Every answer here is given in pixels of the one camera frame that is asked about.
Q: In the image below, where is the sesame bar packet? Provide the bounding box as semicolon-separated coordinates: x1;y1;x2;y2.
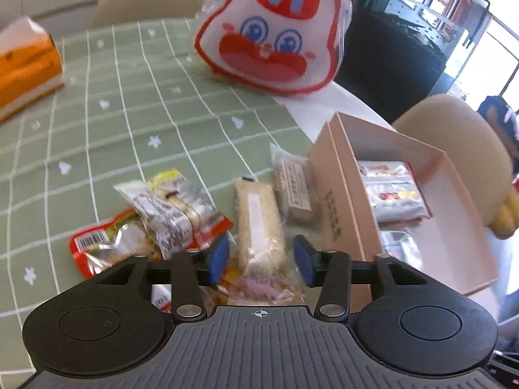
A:
234;179;288;276

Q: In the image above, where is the red snack bag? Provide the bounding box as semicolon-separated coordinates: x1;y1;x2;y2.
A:
67;208;234;313

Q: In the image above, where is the clear biscuit packet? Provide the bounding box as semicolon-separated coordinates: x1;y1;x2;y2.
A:
270;143;319;226

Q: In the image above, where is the blue white snack bag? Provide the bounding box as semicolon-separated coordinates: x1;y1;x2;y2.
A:
200;260;304;307

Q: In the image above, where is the blue candy packet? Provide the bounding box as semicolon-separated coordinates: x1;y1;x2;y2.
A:
379;230;423;270

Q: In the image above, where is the white red snack packet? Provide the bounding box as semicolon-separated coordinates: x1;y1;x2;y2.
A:
357;161;430;223

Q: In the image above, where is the pink cardboard box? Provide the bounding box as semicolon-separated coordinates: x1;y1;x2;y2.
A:
310;112;499;312

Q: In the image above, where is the green grid tablecloth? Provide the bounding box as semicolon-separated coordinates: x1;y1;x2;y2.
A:
1;19;311;388

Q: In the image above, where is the beige chair right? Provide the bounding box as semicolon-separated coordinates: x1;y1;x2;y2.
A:
392;94;513;226

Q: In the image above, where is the beige chair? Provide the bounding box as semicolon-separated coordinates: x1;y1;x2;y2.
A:
91;0;207;28
392;94;513;226

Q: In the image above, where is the red white bunny bag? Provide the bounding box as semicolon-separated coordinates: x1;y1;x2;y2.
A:
193;0;353;96

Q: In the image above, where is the fish tank cabinet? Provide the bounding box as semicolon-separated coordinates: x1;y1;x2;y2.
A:
335;0;491;122

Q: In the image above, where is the orange tissue box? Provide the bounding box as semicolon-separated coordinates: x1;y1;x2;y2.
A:
0;16;65;122

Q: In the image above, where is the beige chair far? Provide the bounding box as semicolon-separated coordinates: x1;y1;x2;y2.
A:
91;0;207;28

